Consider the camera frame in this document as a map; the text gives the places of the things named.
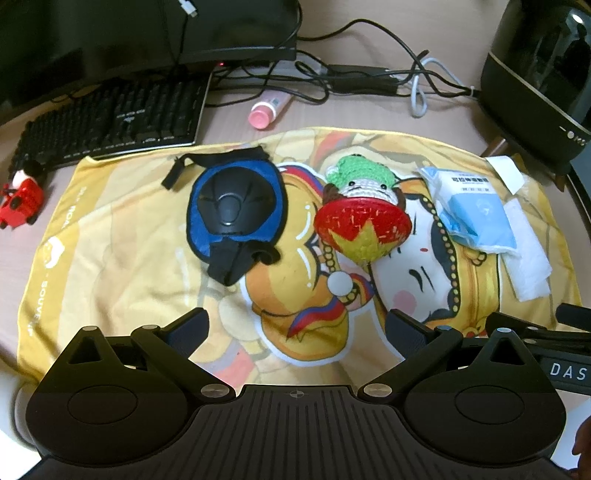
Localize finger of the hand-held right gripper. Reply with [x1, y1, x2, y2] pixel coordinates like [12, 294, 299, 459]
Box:
[556, 302, 591, 326]
[487, 312, 557, 343]

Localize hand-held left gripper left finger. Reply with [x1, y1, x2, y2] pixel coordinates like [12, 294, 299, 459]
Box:
[58, 308, 234, 401]

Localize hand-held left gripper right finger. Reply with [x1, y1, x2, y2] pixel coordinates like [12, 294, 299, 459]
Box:
[362, 308, 536, 401]

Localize red yellow crocheted toy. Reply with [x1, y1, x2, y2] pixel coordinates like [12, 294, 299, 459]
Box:
[313, 154, 413, 268]

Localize yellow printed cartoon cloth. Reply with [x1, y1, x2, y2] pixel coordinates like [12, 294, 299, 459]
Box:
[16, 124, 583, 384]

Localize blue black knee pad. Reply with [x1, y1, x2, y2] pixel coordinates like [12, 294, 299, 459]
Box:
[161, 147, 283, 284]

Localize folded white paper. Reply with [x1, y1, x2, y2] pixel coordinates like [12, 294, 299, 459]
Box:
[485, 154, 527, 195]

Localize red toy car figure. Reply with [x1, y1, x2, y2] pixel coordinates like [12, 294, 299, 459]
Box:
[0, 159, 47, 229]

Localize pink tube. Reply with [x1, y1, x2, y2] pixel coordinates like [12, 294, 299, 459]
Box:
[248, 90, 293, 130]

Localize black keyboard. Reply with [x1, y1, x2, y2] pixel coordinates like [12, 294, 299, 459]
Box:
[11, 74, 213, 169]

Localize black power adapter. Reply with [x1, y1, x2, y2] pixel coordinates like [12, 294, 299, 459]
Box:
[323, 65, 400, 95]

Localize black round appliance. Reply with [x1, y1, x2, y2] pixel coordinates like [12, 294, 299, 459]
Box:
[478, 0, 591, 176]

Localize grey power strip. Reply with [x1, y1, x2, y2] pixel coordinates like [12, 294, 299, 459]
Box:
[215, 59, 326, 79]

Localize black computer monitor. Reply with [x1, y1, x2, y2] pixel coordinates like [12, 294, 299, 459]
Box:
[0, 0, 301, 112]

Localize white cable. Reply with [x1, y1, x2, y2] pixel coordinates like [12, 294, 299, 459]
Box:
[409, 58, 481, 118]

